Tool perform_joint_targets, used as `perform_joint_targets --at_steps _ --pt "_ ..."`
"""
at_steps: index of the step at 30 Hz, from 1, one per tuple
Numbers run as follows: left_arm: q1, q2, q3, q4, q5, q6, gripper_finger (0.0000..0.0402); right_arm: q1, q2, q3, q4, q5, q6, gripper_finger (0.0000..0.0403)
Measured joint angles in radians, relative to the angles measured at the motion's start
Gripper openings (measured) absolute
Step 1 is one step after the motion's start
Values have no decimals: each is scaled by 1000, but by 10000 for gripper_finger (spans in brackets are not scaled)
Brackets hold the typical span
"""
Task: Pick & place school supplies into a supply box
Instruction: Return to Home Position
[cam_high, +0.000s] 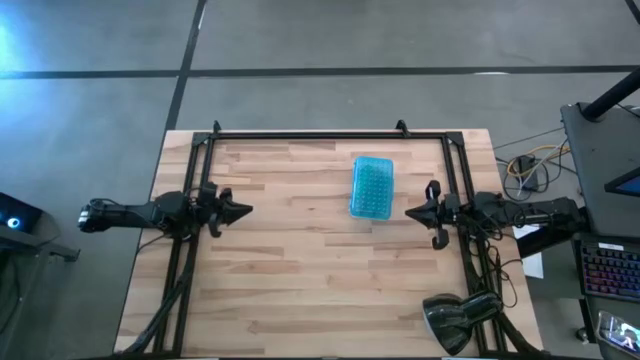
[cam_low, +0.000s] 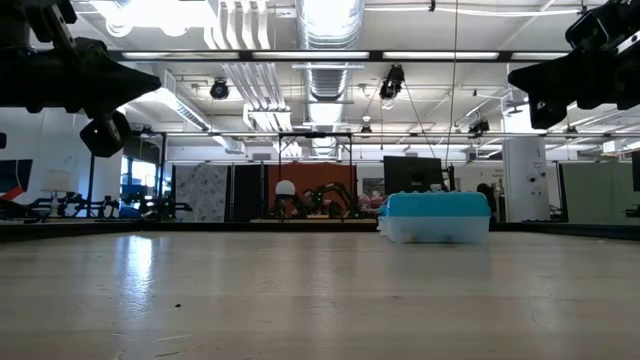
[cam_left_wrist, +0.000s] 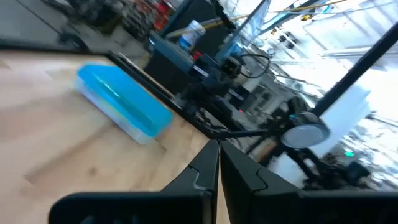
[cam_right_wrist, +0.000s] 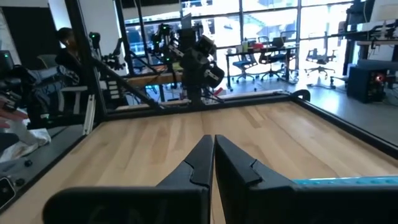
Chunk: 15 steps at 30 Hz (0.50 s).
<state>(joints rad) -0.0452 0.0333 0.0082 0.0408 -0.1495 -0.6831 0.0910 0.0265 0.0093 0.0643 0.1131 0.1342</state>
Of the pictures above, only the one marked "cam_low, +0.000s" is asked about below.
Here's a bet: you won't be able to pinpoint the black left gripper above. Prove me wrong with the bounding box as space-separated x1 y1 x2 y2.
0 39 162 159

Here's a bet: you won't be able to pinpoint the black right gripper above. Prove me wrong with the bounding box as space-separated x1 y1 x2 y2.
508 34 640 130

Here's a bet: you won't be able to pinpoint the blue plastic box lid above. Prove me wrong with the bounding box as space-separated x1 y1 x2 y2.
378 191 493 219

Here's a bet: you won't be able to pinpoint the clear plastic supply box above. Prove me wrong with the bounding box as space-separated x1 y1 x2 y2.
377 214 491 245

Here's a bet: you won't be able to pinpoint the background robot arm blue base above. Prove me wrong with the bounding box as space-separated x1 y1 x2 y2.
119 192 194 221

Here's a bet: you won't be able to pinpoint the white round column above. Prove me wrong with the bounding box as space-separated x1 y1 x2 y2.
502 135 551 223

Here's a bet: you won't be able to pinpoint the black ceiling spotlight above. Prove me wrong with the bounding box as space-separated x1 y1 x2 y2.
209 78 230 100
378 63 406 100

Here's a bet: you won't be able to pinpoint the green partition panel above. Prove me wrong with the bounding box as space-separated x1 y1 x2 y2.
558 160 635 224

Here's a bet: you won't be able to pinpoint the table lamp white shade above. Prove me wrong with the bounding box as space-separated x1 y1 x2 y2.
40 168 73 217

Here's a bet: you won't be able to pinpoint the background black robot arms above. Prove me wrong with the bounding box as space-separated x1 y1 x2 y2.
27 192 121 220

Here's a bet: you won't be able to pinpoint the marble patterned panel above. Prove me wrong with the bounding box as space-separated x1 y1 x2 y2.
173 163 230 223

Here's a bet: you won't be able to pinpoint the black computer monitor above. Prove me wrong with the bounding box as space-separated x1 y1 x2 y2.
383 155 445 195

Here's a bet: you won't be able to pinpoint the black partition panel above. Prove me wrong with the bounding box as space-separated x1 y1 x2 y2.
230 164 269 223

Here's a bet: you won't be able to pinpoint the orange partition panel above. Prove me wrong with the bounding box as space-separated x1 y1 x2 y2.
267 162 358 219

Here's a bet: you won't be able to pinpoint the background robot arms green lights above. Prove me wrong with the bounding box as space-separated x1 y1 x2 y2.
298 181 360 220

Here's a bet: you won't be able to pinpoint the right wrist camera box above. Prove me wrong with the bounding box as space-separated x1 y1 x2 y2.
564 0 640 51

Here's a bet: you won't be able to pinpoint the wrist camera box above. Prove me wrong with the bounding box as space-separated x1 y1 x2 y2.
564 0 640 51
24 0 79 46

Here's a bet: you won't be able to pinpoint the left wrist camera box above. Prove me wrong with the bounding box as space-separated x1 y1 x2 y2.
24 0 79 46

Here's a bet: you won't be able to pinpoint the black metal stand frame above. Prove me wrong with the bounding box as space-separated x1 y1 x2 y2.
83 130 169 219

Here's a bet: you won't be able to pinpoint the dark wall monitor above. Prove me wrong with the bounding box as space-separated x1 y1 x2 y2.
0 158 34 194

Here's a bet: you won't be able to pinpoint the black table border rail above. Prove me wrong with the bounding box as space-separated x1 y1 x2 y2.
0 218 640 242

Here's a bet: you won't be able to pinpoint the black overhead frame bar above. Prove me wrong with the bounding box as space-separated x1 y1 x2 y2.
107 48 571 63

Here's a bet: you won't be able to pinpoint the silver ventilation duct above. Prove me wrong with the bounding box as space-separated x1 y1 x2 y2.
294 0 366 101

